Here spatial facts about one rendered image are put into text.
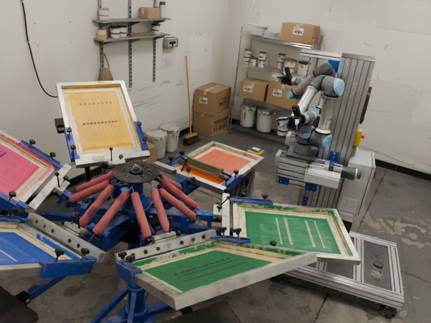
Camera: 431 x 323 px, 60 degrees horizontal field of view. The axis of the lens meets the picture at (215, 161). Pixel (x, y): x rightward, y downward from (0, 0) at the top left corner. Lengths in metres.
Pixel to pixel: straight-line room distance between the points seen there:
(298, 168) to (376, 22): 3.54
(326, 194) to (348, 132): 0.59
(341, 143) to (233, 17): 4.27
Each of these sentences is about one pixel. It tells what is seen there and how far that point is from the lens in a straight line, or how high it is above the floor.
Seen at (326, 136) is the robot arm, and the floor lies 1.47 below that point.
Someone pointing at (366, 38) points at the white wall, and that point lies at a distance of 6.24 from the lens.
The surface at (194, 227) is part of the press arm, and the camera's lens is 2.59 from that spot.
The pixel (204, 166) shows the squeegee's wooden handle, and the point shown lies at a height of 1.03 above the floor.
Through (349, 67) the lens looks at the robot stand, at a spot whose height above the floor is 1.96.
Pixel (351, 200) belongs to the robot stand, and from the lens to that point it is 3.37.
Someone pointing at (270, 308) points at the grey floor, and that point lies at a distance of 3.44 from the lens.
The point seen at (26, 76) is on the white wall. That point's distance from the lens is 4.24.
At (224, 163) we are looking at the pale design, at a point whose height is 0.96.
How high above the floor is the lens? 2.45
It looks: 26 degrees down
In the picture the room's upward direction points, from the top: 6 degrees clockwise
